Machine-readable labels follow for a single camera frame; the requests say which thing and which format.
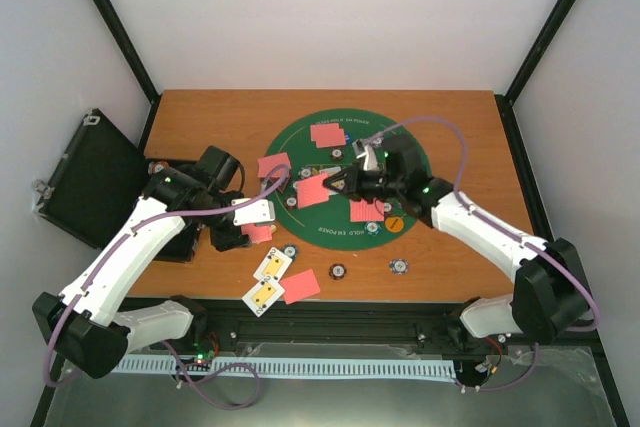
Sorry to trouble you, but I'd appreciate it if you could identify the playing card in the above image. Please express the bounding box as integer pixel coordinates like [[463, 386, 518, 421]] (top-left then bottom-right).
[[296, 173, 330, 209]]

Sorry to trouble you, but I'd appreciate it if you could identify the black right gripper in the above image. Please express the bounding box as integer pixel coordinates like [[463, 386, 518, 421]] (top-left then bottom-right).
[[323, 162, 403, 205]]

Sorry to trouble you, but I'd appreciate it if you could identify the black right frame post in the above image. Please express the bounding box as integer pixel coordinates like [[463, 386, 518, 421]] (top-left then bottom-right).
[[503, 0, 609, 101]]

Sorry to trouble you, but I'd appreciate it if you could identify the red card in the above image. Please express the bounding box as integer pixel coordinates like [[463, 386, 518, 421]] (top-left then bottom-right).
[[314, 128, 346, 148], [281, 269, 321, 305], [310, 123, 340, 142], [258, 152, 291, 178], [349, 200, 385, 223], [258, 165, 291, 179]]

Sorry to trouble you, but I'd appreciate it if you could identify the black frame post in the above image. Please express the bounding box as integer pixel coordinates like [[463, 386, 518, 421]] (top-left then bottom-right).
[[503, 0, 609, 101], [62, 0, 162, 103]]

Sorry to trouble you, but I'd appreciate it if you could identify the two of clubs card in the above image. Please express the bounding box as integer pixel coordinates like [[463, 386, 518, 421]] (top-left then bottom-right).
[[253, 247, 293, 280]]

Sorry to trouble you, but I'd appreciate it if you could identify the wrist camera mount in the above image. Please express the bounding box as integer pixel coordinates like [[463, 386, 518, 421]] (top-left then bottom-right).
[[352, 139, 381, 172], [232, 198, 276, 226]]

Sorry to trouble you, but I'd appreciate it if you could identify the black poker chip case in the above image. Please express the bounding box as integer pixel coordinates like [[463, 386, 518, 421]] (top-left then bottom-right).
[[33, 107, 225, 264]]

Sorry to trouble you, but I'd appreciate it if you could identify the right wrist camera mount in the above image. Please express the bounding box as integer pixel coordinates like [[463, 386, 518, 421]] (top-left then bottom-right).
[[352, 139, 381, 172]]

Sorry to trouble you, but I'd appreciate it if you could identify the brown 100 chip stack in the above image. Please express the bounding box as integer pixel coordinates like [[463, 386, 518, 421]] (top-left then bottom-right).
[[328, 263, 347, 280]]

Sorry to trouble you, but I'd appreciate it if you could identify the red playing card deck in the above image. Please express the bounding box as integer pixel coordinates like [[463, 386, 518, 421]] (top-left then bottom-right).
[[241, 224, 277, 245]]

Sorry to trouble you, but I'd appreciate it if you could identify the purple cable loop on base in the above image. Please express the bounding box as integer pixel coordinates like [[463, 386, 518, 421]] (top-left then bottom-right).
[[167, 344, 264, 411]]

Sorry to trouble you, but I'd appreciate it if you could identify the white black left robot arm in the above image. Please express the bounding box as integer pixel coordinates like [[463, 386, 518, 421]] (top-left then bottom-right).
[[32, 146, 249, 386]]

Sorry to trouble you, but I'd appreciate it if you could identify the black left frame post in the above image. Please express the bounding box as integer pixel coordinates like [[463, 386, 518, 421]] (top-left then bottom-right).
[[62, 0, 162, 103]]

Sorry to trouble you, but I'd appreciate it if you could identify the round green poker mat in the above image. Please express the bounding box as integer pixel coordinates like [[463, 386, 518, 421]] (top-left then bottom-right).
[[265, 108, 416, 251]]

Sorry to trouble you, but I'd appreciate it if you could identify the brown chip in case corner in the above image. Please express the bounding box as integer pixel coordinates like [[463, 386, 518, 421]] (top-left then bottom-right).
[[148, 161, 169, 175]]

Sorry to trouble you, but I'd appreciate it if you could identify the orange big blind button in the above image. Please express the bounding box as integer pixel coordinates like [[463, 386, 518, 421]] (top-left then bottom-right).
[[384, 216, 405, 234]]

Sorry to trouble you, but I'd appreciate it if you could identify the teal 50 chip stack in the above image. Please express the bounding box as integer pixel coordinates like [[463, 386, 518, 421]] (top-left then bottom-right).
[[283, 245, 298, 258]]

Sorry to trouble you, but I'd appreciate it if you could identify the blue 10 chip stack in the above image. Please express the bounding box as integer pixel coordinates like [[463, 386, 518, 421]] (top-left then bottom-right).
[[389, 258, 409, 275]]

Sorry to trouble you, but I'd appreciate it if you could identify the face-up heart card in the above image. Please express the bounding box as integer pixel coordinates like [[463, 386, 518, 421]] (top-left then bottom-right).
[[319, 166, 342, 176]]

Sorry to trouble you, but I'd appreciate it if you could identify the light blue cable duct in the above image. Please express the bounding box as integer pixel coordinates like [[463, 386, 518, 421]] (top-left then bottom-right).
[[112, 355, 457, 381]]

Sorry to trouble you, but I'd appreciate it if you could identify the two of spades card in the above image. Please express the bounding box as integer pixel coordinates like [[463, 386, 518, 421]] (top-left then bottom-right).
[[242, 275, 285, 317]]

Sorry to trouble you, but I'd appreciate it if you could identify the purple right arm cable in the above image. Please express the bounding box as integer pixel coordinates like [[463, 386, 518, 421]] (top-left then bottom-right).
[[367, 115, 601, 393]]

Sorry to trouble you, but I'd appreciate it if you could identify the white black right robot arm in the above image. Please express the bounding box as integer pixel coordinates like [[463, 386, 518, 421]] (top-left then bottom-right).
[[323, 134, 595, 343]]

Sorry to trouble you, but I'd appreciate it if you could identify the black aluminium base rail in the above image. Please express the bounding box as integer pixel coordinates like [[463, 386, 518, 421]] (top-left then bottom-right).
[[134, 296, 596, 361]]

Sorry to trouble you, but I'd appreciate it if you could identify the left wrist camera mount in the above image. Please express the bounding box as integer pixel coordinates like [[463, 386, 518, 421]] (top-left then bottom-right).
[[232, 198, 276, 226]]

